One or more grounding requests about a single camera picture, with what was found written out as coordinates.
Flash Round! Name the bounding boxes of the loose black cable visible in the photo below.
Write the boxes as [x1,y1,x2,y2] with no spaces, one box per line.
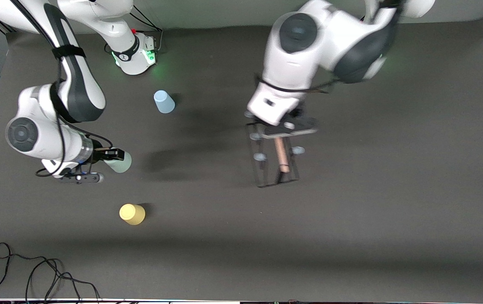
[0,242,101,304]

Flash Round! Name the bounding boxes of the light blue plastic cup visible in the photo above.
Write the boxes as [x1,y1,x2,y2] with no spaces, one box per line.
[154,90,175,114]

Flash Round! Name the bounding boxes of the black right arm base cable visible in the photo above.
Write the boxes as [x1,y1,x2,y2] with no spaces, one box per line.
[130,5,164,53]

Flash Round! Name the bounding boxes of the yellow plastic cup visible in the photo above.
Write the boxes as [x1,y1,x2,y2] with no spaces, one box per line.
[119,204,146,226]

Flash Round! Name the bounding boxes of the pale green plastic cup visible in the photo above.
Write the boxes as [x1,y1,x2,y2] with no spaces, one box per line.
[104,151,132,174]

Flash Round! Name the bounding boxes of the black wire cup holder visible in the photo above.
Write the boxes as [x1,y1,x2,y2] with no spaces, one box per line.
[245,111,306,188]

